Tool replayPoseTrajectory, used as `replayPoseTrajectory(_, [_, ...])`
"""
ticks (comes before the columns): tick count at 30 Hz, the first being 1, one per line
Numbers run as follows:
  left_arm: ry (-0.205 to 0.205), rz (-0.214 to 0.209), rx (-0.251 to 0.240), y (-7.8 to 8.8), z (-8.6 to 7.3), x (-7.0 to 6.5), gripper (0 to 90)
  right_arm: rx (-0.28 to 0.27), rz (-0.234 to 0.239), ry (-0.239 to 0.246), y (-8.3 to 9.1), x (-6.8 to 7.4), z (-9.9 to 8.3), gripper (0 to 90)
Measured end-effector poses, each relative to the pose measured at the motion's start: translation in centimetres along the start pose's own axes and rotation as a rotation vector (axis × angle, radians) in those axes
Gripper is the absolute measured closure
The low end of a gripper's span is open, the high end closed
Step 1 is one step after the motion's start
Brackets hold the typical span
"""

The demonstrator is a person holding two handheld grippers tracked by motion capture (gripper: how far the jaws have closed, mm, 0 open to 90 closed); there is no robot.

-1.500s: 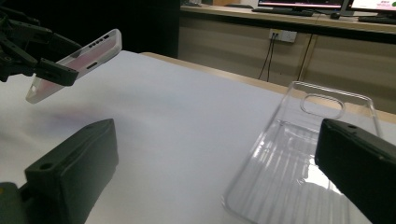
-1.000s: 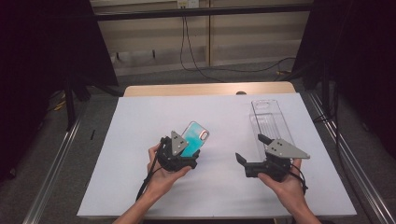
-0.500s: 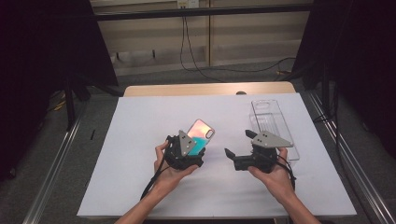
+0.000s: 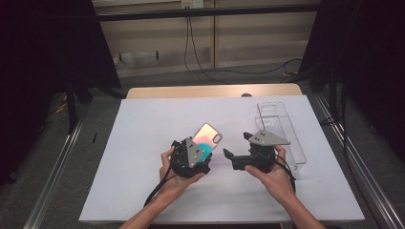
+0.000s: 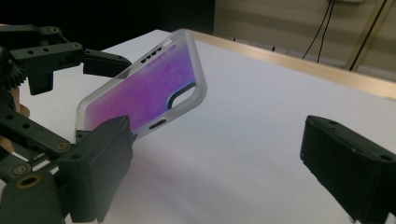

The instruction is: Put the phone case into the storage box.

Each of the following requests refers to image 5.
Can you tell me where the white table cover sheet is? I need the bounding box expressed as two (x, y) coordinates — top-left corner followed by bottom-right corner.
(0, 29), (396, 224)

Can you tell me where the blue translucent phone case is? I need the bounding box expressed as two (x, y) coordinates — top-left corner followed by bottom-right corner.
(74, 28), (208, 141)

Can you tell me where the black wall cable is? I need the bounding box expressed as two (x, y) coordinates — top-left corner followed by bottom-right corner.
(302, 0), (333, 60)
(317, 0), (338, 63)

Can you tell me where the black curtain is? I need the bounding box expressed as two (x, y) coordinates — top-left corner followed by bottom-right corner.
(0, 0), (217, 52)

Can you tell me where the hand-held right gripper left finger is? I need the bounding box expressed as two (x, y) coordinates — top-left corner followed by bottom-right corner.
(57, 115), (134, 224)

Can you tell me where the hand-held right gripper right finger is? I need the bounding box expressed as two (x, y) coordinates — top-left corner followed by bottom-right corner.
(299, 114), (396, 224)

